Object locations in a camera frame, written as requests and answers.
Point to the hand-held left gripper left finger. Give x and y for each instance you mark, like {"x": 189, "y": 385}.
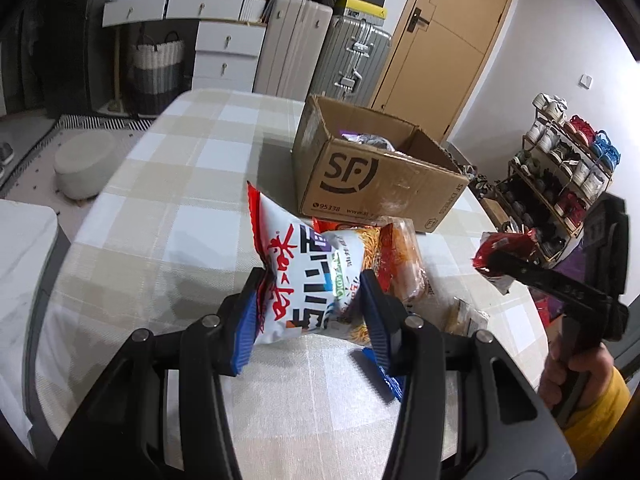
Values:
{"x": 245, "y": 330}

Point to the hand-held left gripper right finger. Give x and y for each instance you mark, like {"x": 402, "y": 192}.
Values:
{"x": 375, "y": 320}

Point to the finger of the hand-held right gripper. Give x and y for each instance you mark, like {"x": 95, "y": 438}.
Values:
{"x": 525, "y": 265}

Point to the dark red snack packet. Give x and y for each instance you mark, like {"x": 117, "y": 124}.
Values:
{"x": 505, "y": 242}

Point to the blue snack packet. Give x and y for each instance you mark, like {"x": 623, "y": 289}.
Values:
{"x": 385, "y": 385}

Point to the bread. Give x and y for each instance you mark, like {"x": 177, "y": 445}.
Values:
{"x": 405, "y": 260}

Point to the white red noodle snack packet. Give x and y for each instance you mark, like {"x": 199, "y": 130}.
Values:
{"x": 300, "y": 280}

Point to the red chocolate cookie packet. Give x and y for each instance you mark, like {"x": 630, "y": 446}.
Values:
{"x": 327, "y": 224}

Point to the brown cardboard box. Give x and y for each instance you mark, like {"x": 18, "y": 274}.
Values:
{"x": 380, "y": 185}

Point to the purple white snack packet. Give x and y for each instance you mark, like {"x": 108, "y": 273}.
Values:
{"x": 367, "y": 140}

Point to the person's right forearm yellow sleeve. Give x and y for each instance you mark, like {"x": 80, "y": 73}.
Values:
{"x": 600, "y": 410}

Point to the person's right hand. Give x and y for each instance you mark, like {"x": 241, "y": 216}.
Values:
{"x": 552, "y": 380}

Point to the purple bag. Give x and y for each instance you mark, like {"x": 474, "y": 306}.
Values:
{"x": 577, "y": 255}

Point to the small cardboard box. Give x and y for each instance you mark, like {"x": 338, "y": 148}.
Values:
{"x": 495, "y": 212}

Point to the small clear snack packet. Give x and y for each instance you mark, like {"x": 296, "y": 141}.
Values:
{"x": 465, "y": 315}

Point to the pile of dark shoes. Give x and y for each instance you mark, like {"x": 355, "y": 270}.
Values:
{"x": 482, "y": 182}

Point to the shoe rack with shoes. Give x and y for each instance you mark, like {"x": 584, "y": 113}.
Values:
{"x": 547, "y": 105}

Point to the white chair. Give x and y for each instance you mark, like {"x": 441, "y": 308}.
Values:
{"x": 25, "y": 285}

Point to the wooden door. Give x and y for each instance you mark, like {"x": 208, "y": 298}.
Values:
{"x": 450, "y": 50}

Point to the round beige stool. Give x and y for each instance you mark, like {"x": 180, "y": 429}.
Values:
{"x": 85, "y": 160}

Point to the silver suitcase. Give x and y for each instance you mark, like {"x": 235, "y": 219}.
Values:
{"x": 350, "y": 55}

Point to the black white patterned rug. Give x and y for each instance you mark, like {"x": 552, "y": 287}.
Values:
{"x": 30, "y": 160}

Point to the grey white woven basket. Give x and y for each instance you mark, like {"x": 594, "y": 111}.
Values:
{"x": 157, "y": 70}

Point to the white suitcase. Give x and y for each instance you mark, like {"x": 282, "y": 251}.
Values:
{"x": 290, "y": 45}

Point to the white drawer dresser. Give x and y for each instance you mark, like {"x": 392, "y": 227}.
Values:
{"x": 230, "y": 40}

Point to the grey slipper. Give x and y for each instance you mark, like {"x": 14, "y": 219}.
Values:
{"x": 6, "y": 155}

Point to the dark refrigerator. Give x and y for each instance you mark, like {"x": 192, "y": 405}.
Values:
{"x": 50, "y": 35}

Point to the white light switch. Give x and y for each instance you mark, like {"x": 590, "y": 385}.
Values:
{"x": 585, "y": 80}

